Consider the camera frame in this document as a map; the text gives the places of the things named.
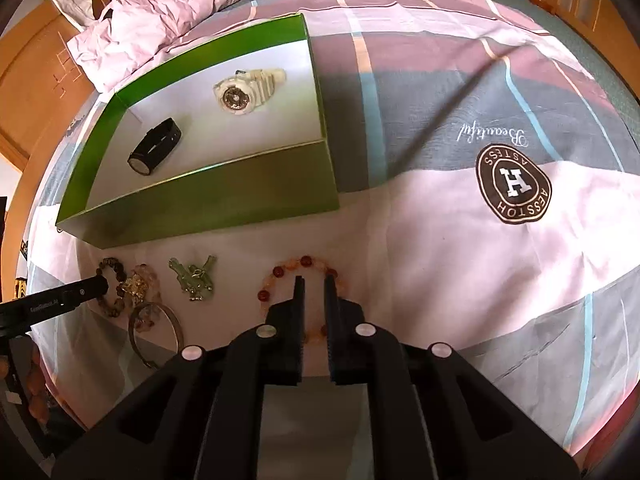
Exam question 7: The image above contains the wooden wardrobe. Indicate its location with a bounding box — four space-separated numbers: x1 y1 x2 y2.
530 0 640 66

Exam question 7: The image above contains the wooden headboard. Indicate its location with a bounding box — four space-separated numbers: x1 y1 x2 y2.
0 0 151 221

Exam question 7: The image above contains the pink grey printed bedsheet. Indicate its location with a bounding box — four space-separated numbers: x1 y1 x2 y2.
20 0 640 466

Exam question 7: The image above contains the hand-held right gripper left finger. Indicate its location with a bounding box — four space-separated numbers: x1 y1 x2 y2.
52 276 307 480

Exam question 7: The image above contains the orange bead bracelet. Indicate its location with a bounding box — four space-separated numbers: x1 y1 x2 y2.
257 255 346 345

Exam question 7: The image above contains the black wrist watch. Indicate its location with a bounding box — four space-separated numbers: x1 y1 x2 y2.
127 118 182 177

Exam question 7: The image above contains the dark brown bead bracelet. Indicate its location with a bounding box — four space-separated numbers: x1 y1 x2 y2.
96 257 132 317

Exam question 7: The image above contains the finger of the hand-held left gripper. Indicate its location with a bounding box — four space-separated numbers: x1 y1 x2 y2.
59 275 109 308

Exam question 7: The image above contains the green cardboard box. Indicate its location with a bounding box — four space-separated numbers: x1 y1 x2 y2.
55 14 341 250

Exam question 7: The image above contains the silver bangle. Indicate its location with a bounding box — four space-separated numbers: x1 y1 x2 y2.
128 302 183 370

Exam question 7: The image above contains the pink pillow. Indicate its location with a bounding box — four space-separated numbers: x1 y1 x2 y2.
67 0 246 93

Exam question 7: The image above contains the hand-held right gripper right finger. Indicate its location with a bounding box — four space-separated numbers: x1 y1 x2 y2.
324 276 581 480

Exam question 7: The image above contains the pink bracelet with gold charm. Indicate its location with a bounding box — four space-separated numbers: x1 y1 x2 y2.
120 263 165 333

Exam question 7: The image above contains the white wrist watch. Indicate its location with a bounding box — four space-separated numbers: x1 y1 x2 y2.
214 67 287 116

